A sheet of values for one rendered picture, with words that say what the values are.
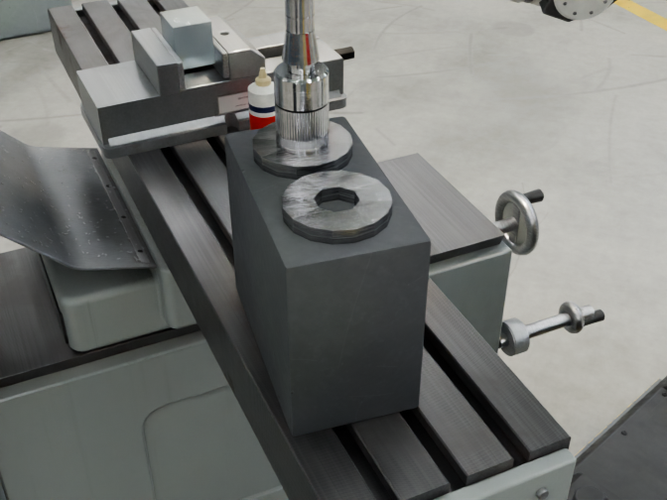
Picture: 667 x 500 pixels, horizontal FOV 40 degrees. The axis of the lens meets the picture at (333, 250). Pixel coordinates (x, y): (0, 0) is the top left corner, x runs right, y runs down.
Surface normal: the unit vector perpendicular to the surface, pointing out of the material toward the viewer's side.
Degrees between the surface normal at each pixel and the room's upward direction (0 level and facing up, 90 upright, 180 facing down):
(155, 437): 90
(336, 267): 90
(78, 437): 90
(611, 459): 0
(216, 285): 0
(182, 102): 90
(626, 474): 0
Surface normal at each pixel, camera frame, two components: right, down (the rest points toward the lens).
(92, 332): 0.42, 0.54
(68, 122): 0.00, -0.81
